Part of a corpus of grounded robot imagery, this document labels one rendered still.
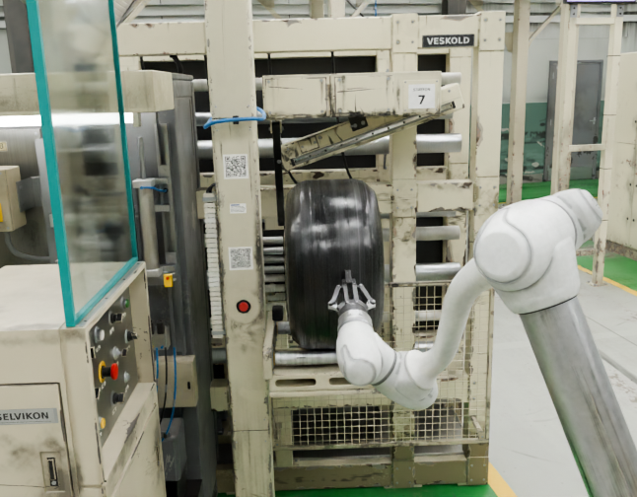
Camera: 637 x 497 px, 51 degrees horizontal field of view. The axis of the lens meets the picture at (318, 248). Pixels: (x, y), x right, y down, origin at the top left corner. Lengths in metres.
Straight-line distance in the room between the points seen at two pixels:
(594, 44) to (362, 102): 10.83
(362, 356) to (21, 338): 0.73
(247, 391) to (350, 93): 1.06
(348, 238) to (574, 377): 0.94
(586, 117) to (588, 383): 11.82
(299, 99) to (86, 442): 1.30
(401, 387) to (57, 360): 0.77
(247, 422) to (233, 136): 0.95
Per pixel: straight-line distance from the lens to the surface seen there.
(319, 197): 2.01
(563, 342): 1.17
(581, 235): 1.28
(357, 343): 1.56
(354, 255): 1.92
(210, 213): 2.10
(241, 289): 2.13
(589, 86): 12.91
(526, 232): 1.09
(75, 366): 1.50
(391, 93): 2.31
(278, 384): 2.17
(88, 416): 1.54
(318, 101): 2.29
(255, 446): 2.35
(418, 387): 1.62
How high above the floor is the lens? 1.73
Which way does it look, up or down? 14 degrees down
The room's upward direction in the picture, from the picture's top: 2 degrees counter-clockwise
